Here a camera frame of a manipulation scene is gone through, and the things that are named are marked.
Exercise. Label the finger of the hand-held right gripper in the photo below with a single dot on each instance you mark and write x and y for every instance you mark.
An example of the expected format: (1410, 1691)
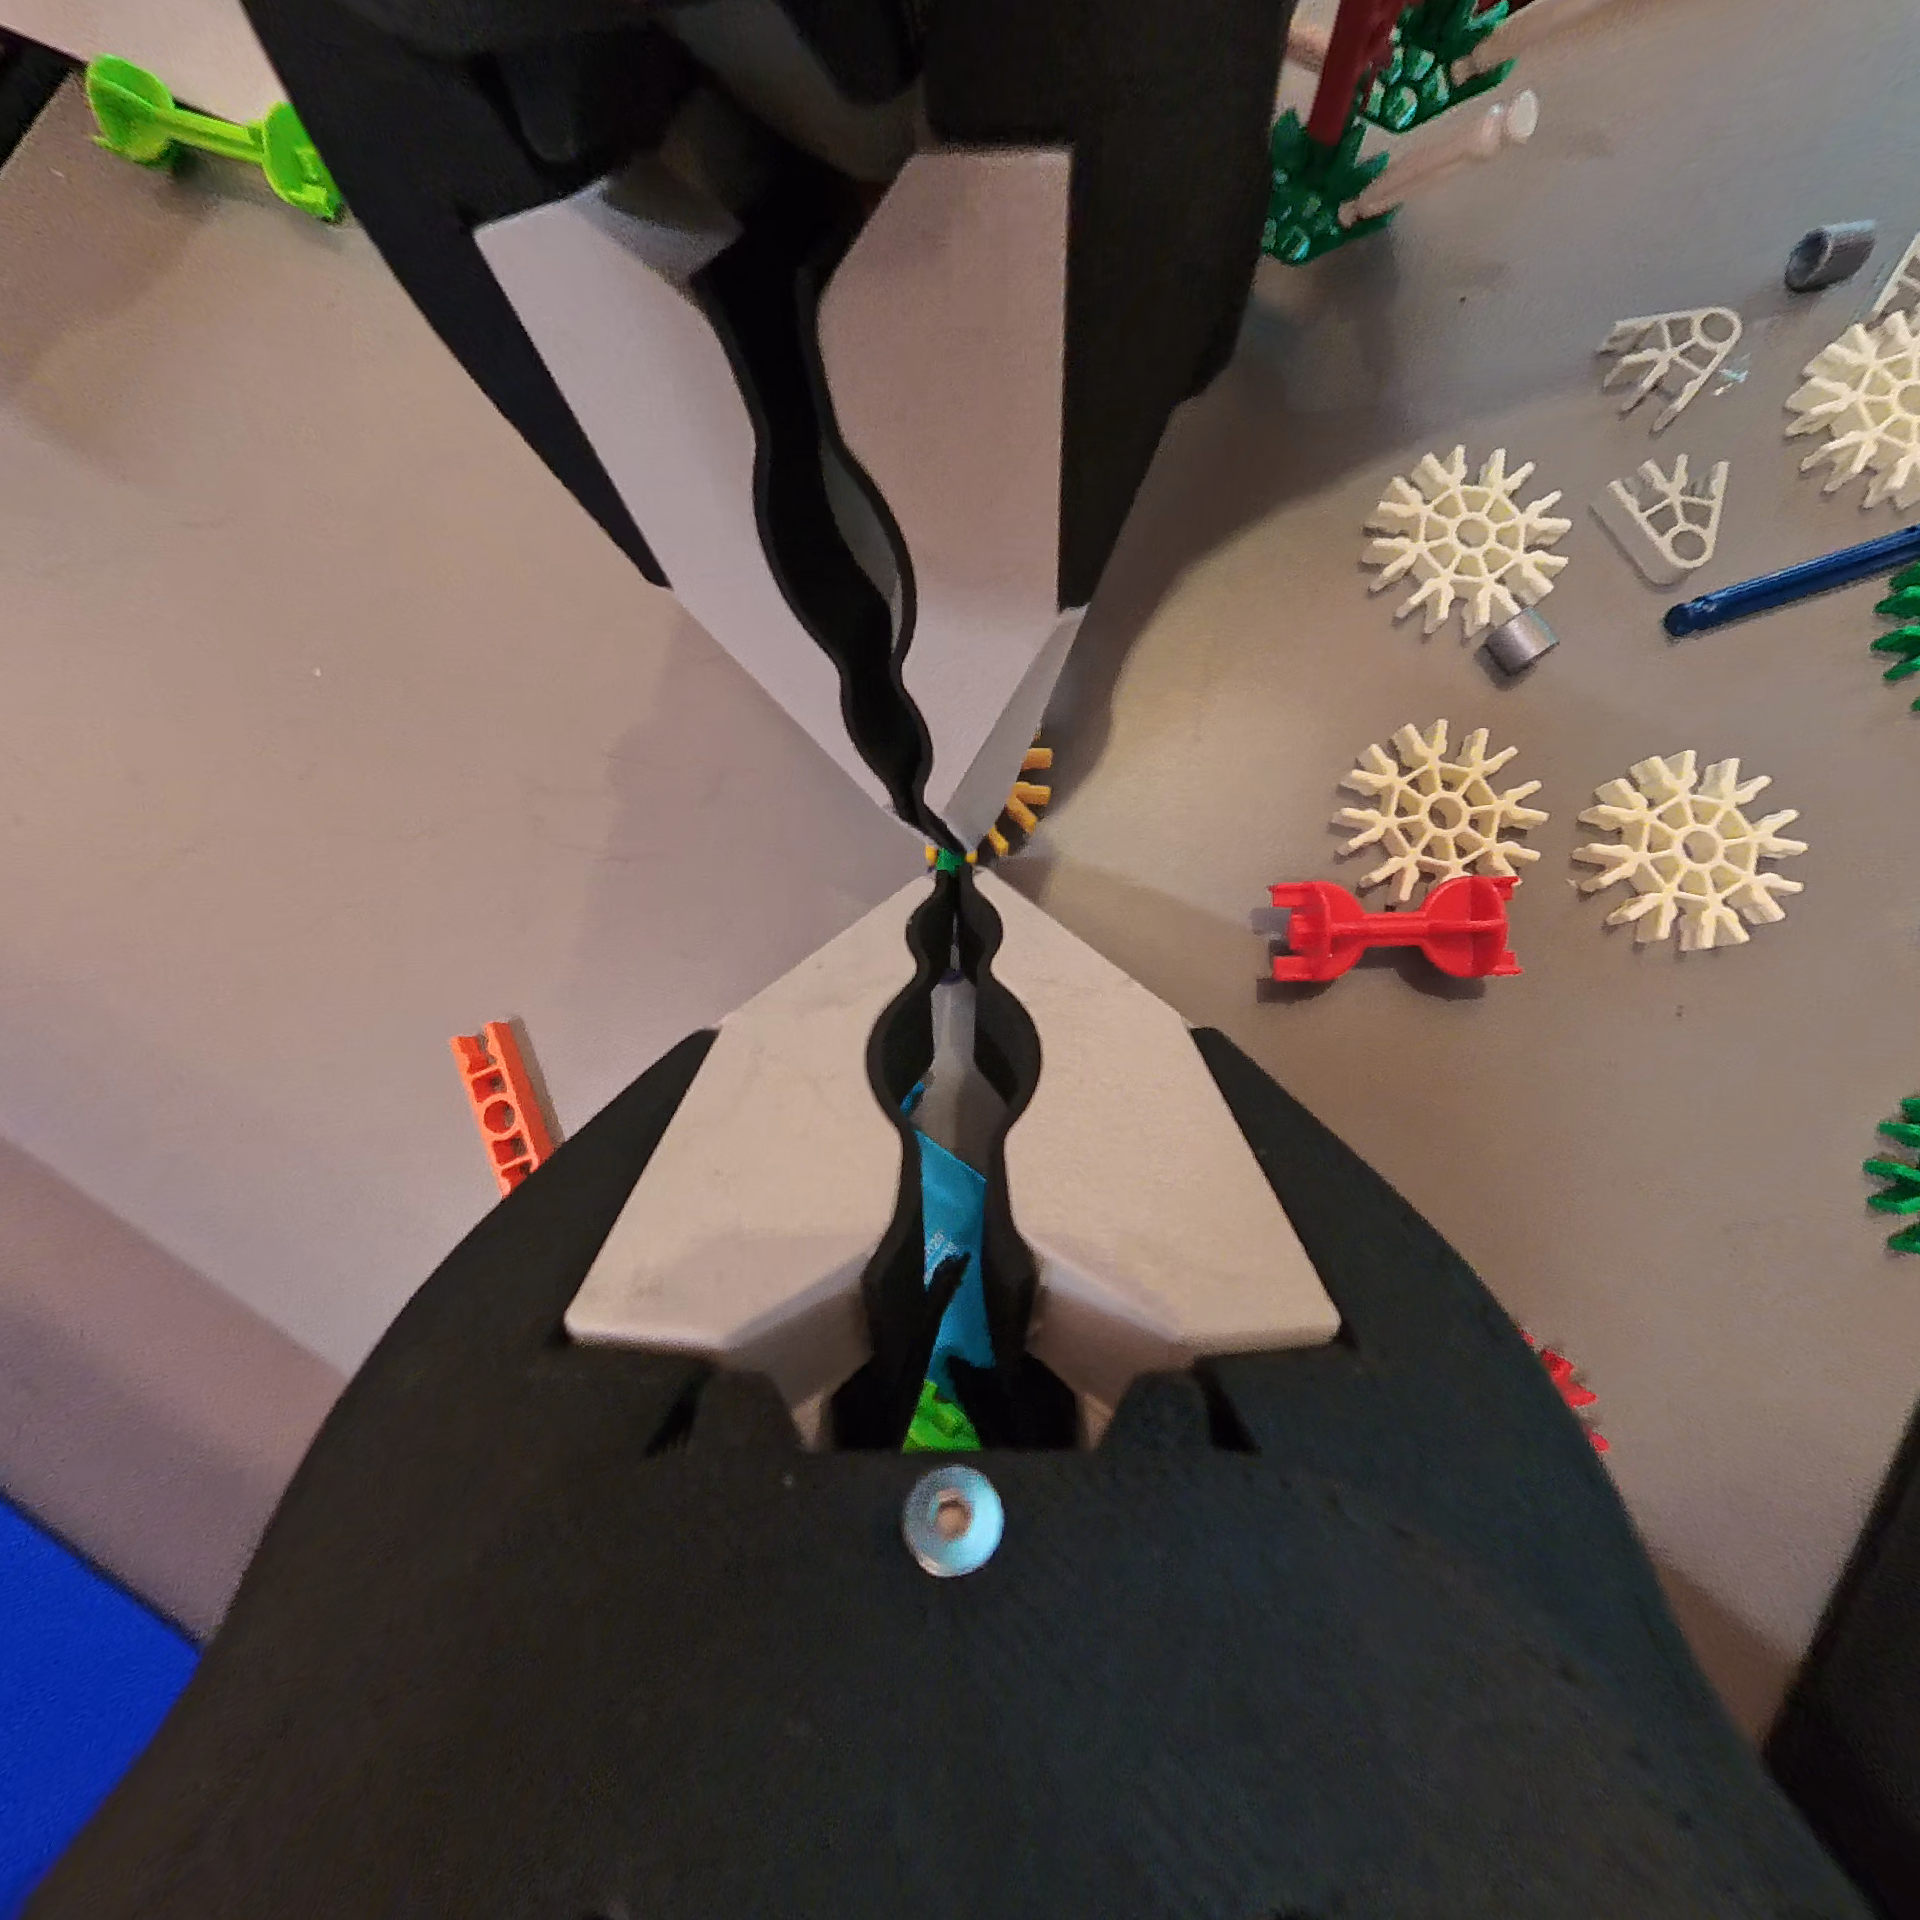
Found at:
(975, 376)
(630, 389)

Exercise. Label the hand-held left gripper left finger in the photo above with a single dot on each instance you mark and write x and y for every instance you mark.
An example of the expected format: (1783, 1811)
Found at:
(751, 1200)

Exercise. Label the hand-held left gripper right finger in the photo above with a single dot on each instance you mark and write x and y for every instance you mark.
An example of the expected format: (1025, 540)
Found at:
(1155, 1200)

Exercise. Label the yellow connector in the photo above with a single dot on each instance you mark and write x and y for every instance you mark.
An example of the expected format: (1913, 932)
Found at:
(1028, 795)

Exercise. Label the lime green double-ended connector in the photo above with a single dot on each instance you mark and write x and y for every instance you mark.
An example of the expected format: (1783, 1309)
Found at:
(211, 143)

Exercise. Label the orange slotted strip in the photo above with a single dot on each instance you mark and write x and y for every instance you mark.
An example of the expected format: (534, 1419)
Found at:
(503, 1109)

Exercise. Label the lime green plastic piece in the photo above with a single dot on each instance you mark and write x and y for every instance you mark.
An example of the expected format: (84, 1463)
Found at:
(939, 1417)

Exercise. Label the red double-ended connector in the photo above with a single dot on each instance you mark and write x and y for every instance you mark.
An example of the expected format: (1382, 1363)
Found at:
(1395, 930)

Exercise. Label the red connector piece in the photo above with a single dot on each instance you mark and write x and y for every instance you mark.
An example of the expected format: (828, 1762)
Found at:
(1569, 1388)

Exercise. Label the grey spacer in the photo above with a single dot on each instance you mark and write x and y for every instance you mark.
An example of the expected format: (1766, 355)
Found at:
(1522, 639)
(1830, 255)

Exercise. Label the light grey wedge connector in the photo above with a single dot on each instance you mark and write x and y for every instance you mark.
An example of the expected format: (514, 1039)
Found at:
(1674, 352)
(1905, 277)
(1666, 516)

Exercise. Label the green fan connector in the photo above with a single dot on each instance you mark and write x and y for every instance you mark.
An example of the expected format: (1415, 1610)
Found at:
(1898, 1171)
(1898, 629)

